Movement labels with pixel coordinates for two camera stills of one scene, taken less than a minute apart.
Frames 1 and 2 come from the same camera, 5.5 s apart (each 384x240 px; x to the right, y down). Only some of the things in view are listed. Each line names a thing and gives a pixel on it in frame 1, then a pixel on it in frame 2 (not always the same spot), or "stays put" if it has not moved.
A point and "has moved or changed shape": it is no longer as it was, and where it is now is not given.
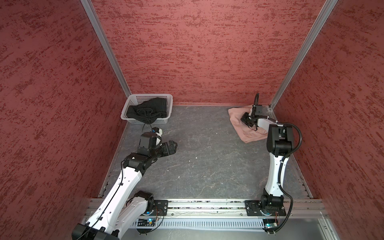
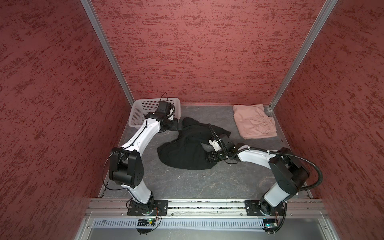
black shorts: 149,111 -> 185,151
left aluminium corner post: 106,46 stays put
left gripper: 172,149 -> 174,127
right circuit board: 270,225 stays put
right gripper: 244,119 -> 216,159
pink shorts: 246,133 has moved or changed shape
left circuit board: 149,222 stays put
